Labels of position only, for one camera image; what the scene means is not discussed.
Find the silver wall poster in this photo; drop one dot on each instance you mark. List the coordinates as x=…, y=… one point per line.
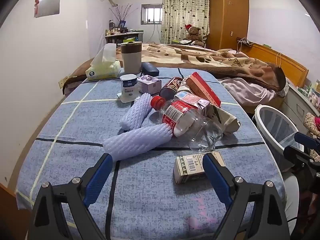
x=48, y=3

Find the pink milk carton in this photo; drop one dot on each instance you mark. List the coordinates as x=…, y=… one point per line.
x=192, y=100

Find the brown printed blanket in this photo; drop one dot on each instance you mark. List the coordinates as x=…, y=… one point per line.
x=212, y=60

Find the floral cloth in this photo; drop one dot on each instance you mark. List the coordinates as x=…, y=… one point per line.
x=310, y=122

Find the white mesh waste bin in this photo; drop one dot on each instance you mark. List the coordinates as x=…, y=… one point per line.
x=272, y=125

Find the wooden bed frame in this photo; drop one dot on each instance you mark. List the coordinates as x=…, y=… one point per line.
x=287, y=65

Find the white desk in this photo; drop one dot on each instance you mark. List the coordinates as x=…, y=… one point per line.
x=130, y=35

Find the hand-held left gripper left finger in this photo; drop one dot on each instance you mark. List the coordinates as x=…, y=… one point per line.
x=98, y=177

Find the wall socket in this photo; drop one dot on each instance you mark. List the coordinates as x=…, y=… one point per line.
x=62, y=82

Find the long red white box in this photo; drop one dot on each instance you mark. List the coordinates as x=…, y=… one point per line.
x=202, y=87

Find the white foam net sleeve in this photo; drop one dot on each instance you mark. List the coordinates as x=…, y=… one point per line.
x=135, y=112
x=135, y=142

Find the heart patterned curtain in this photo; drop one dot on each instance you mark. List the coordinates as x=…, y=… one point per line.
x=175, y=10

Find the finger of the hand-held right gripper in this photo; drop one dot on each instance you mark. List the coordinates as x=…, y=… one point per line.
x=306, y=140
x=297, y=155

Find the white paper bag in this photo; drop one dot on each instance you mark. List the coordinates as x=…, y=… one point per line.
x=225, y=120

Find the grey drawer cabinet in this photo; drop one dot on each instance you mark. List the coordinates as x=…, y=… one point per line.
x=295, y=102

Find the pink cloth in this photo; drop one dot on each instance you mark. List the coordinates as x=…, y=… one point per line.
x=317, y=123

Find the red drink can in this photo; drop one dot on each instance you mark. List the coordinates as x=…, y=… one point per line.
x=170, y=87

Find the red hanging ornament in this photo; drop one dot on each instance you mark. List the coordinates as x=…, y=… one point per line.
x=37, y=5

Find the blue checked tablecloth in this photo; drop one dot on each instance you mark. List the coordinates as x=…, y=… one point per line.
x=75, y=135

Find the wooden wardrobe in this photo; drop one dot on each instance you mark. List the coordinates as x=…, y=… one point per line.
x=227, y=12

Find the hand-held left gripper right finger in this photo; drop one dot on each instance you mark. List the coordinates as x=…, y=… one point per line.
x=217, y=180

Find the small purple box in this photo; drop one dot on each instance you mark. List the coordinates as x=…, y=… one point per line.
x=148, y=85

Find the dark blue glasses case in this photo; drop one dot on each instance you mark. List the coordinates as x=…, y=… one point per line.
x=150, y=68

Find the white blue-label plastic bottle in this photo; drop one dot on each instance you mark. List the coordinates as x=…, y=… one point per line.
x=129, y=87

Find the power strip with chargers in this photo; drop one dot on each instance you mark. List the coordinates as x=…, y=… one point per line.
x=246, y=42

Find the vase with bare branches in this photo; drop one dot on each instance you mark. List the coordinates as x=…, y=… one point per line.
x=122, y=23

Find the row of small cosmetic boxes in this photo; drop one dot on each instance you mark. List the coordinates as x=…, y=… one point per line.
x=312, y=92

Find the green tissue box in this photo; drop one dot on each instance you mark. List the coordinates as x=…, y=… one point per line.
x=128, y=40

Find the cluster of jars and bottles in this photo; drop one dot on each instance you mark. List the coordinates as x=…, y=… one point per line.
x=115, y=31

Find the barred window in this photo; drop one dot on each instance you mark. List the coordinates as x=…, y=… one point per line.
x=152, y=13

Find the pink bed sheet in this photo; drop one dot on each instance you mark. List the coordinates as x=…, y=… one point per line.
x=245, y=92

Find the green patterned small carton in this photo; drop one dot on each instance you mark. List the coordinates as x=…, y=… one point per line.
x=190, y=165

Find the teddy bear red hat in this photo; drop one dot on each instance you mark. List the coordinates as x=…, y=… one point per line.
x=193, y=32

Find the yellow tissue pack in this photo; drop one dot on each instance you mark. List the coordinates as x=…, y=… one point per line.
x=102, y=71

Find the clear plastic bottle red cap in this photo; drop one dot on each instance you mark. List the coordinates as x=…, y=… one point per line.
x=180, y=117

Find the person's grey pants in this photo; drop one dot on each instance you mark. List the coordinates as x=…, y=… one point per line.
x=292, y=200

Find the grey cup brown lid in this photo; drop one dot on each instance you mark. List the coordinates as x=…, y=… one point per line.
x=131, y=60

